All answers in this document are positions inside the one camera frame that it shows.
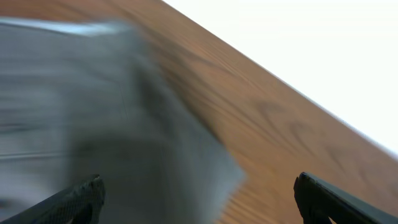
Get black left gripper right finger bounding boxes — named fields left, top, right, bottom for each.
left=294, top=172, right=397, bottom=224

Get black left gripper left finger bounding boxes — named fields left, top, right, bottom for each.
left=1, top=174, right=105, bottom=224

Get grey shorts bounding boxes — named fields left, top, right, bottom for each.
left=1, top=17, right=244, bottom=223

